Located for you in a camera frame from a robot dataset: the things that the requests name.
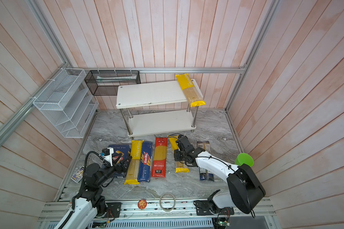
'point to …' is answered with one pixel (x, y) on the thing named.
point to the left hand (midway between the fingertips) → (127, 158)
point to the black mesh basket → (102, 83)
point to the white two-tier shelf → (155, 94)
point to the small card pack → (77, 176)
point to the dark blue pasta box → (120, 160)
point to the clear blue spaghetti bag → (205, 175)
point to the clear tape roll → (167, 210)
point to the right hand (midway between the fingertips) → (177, 153)
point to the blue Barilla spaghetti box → (145, 166)
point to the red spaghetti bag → (159, 168)
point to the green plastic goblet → (244, 158)
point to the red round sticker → (142, 204)
